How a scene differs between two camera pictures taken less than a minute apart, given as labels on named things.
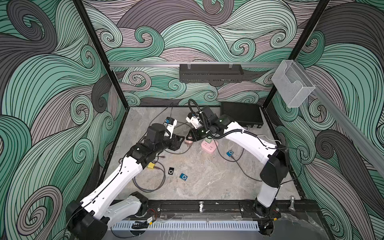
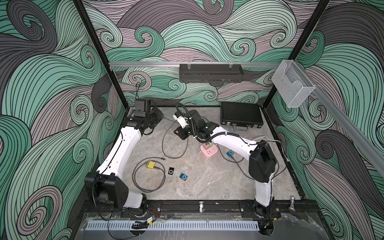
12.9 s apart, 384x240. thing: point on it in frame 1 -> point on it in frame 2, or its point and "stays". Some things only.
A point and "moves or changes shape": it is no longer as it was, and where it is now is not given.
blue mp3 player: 183,177 stays
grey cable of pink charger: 194,139 moves or changes shape
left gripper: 174,143 -> 158,115
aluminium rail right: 348,121 stays
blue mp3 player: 229,153 stays
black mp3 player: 171,170 stays
